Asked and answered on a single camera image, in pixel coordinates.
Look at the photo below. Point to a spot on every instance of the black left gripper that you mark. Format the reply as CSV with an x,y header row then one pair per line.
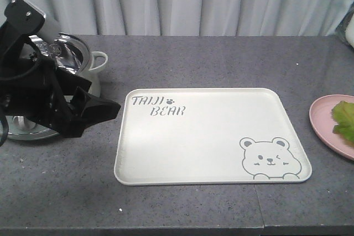
x,y
35,90

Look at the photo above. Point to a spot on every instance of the cream bear print tray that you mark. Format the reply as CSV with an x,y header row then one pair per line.
x,y
172,136

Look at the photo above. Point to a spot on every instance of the pink round plate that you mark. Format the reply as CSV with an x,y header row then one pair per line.
x,y
320,115

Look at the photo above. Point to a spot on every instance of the green lettuce leaf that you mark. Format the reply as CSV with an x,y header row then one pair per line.
x,y
342,114

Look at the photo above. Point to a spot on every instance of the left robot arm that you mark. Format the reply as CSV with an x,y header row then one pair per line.
x,y
22,21

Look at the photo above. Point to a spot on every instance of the pale green electric cooking pot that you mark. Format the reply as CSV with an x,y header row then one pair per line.
x,y
74,61

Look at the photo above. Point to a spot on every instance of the white pleated curtain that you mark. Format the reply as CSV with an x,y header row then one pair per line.
x,y
196,17

